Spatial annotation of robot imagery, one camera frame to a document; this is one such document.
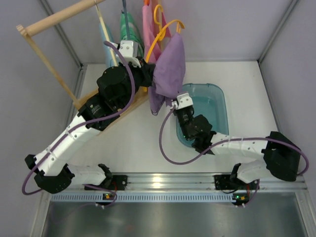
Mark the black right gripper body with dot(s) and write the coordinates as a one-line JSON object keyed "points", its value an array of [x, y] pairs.
{"points": [[182, 114]]}

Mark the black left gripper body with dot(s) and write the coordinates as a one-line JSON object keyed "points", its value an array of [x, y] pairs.
{"points": [[147, 74]]}

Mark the purple trousers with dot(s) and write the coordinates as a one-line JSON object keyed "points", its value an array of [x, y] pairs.
{"points": [[168, 75]]}

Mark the orange plastic hanger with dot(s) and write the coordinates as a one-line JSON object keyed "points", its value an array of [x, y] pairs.
{"points": [[163, 29]]}

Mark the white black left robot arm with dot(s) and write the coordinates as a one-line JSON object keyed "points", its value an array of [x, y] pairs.
{"points": [[117, 87]]}

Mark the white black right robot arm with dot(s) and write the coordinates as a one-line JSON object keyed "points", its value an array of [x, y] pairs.
{"points": [[273, 155]]}

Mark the light wooden hanger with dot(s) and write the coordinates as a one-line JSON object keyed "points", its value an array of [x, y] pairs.
{"points": [[105, 33]]}

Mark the green patterned trousers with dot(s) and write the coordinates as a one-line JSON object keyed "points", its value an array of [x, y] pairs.
{"points": [[135, 33]]}

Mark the pink trousers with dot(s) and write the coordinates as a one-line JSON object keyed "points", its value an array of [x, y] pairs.
{"points": [[149, 33]]}

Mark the teal plastic bin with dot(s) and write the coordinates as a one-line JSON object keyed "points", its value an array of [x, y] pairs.
{"points": [[209, 101]]}

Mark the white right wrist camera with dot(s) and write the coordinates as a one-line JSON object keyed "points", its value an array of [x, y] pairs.
{"points": [[182, 101]]}

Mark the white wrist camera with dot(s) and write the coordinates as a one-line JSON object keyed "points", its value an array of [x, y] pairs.
{"points": [[128, 49], [182, 101]]}

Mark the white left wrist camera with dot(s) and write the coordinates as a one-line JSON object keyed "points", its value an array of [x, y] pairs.
{"points": [[128, 49]]}

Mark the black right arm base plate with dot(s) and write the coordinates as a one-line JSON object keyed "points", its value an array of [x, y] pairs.
{"points": [[229, 184]]}

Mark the aluminium mounting rail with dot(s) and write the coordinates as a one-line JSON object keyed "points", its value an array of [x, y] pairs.
{"points": [[199, 182]]}

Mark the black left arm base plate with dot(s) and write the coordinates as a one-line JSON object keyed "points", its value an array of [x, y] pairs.
{"points": [[114, 183]]}

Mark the white slotted cable duct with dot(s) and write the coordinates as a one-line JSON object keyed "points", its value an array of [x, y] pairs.
{"points": [[142, 197]]}

